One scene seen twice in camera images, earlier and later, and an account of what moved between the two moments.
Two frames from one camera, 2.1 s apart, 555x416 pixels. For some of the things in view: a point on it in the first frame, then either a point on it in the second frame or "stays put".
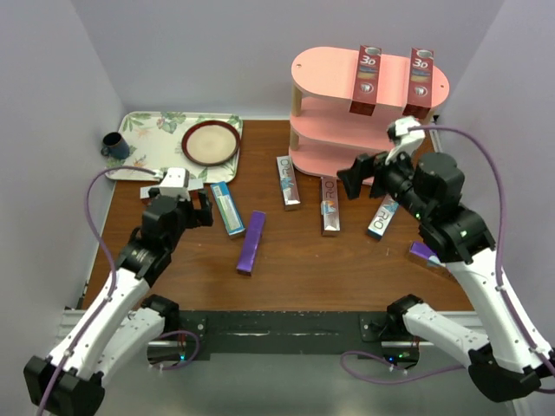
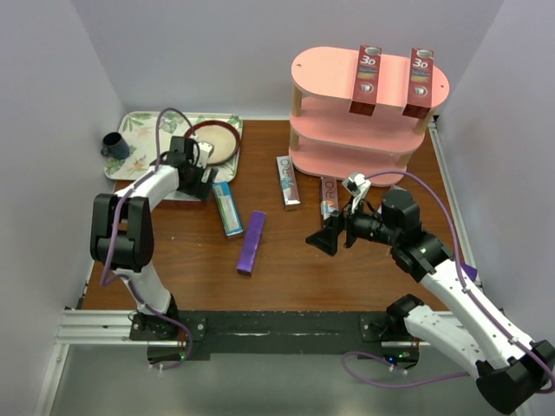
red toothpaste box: (365, 90) stays put
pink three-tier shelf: (327, 138) stays put
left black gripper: (198, 217) -> (199, 189)
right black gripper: (364, 167) -> (326, 238)
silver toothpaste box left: (289, 186) stays put
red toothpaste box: (420, 83) stays put
